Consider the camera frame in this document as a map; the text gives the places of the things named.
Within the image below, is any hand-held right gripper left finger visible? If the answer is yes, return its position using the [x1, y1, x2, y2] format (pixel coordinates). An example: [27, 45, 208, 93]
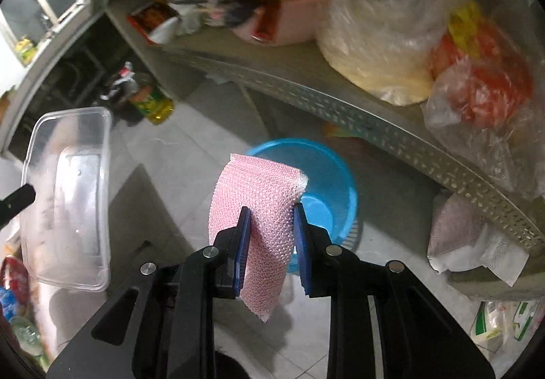
[46, 206, 253, 379]

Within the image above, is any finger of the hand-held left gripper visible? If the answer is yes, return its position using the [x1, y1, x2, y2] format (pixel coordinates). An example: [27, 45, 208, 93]
[0, 185, 37, 228]

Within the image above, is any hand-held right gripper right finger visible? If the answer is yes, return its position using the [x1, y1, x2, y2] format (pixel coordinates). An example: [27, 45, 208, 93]
[294, 204, 497, 379]

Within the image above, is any clear plastic food container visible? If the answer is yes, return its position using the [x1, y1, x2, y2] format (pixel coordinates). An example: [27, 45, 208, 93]
[20, 107, 112, 292]

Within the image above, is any pink bubble wrap sheet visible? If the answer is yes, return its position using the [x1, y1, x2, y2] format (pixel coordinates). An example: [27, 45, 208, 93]
[208, 153, 308, 323]

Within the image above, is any blue plastic basket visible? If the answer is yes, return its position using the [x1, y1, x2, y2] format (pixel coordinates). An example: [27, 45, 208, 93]
[245, 138, 358, 275]

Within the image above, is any small blue packet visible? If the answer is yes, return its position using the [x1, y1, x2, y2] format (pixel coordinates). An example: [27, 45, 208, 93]
[0, 286, 22, 320]

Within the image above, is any person's dark trouser leg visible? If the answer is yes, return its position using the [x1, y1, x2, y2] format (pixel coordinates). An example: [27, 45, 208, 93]
[213, 351, 253, 379]

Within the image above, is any glass jar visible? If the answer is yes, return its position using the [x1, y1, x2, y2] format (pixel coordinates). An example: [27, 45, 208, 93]
[9, 315, 49, 367]

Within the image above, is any perforated metal shelf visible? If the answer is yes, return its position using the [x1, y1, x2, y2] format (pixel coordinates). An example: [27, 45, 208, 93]
[106, 4, 545, 256]

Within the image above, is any yellow dish soap bottle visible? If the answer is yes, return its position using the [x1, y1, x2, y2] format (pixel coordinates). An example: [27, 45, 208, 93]
[15, 36, 38, 65]

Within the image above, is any grey kitchen counter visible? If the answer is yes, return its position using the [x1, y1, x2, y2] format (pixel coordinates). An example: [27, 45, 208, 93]
[0, 0, 128, 162]

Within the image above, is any white crumpled wrapper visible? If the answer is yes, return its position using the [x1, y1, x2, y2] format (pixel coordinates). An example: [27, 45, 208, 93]
[428, 192, 529, 288]

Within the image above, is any green white package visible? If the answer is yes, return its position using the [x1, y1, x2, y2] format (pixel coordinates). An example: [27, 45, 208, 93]
[468, 300, 543, 356]

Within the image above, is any clear bag with yellow contents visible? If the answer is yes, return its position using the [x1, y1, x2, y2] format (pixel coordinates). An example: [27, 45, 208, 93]
[315, 0, 473, 105]

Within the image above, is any red printed box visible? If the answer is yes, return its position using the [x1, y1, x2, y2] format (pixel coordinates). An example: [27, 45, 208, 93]
[127, 0, 180, 47]

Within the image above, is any small crumpled plastic bag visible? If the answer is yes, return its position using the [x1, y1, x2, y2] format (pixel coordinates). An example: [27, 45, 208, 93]
[149, 0, 202, 43]

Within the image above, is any pink plastic basin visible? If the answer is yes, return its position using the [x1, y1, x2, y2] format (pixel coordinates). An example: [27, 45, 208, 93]
[232, 0, 330, 45]

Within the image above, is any clear bag with red contents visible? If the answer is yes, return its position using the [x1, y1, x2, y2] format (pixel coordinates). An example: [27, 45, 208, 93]
[421, 0, 545, 201]

